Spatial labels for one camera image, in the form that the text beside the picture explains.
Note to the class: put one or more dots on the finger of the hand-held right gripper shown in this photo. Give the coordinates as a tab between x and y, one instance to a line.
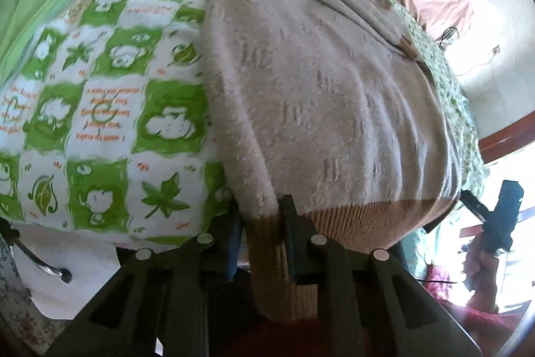
473	202

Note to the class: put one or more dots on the wooden bed frame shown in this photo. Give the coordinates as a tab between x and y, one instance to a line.
505	141

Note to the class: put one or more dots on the person's right hand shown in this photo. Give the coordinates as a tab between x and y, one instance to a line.
482	271

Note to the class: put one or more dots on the floral printed cloth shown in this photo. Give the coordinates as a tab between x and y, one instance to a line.
23	323

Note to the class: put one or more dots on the green checkered printed bed sheet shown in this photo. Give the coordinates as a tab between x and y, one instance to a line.
113	118

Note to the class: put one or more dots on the wall socket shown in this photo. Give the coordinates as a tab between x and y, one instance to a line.
496	49

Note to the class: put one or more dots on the beige knit sweater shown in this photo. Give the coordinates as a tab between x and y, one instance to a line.
317	97

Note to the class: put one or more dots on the person's right forearm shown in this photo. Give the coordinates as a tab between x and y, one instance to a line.
476	323

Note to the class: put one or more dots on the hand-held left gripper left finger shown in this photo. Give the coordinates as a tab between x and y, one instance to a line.
231	248

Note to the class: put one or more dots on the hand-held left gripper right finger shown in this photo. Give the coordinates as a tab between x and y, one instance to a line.
292	242

